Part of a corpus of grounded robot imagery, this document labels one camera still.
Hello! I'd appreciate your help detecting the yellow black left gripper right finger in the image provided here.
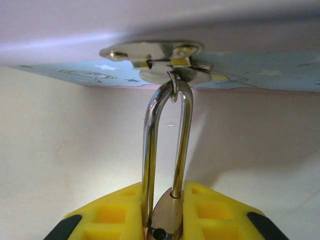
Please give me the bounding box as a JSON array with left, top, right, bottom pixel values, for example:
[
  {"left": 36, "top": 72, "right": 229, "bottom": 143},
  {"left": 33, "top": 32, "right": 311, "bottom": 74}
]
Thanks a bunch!
[{"left": 183, "top": 179, "right": 286, "bottom": 240}]

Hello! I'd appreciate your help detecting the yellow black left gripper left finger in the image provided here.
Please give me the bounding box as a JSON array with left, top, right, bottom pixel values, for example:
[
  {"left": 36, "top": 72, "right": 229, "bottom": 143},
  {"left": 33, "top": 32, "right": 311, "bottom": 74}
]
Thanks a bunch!
[{"left": 43, "top": 181, "right": 146, "bottom": 240}]

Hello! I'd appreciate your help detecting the small brass padlock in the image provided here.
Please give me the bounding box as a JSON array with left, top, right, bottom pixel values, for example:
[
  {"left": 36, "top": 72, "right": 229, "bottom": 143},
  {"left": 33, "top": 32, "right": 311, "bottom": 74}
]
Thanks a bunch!
[{"left": 140, "top": 72, "right": 195, "bottom": 240}]

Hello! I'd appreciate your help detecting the light blue cartoon tin box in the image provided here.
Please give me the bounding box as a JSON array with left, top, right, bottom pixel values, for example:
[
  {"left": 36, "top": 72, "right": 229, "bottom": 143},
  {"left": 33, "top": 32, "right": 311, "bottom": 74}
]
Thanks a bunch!
[{"left": 0, "top": 0, "right": 320, "bottom": 94}]

